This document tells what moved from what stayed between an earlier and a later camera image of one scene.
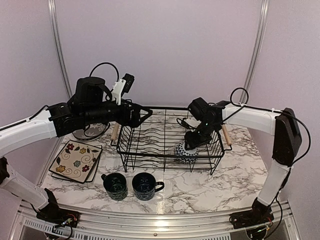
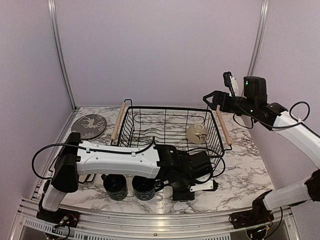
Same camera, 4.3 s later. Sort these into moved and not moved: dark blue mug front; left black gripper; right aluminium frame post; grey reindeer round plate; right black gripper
Moved: left black gripper; right black gripper
Not moved: grey reindeer round plate; dark blue mug front; right aluminium frame post
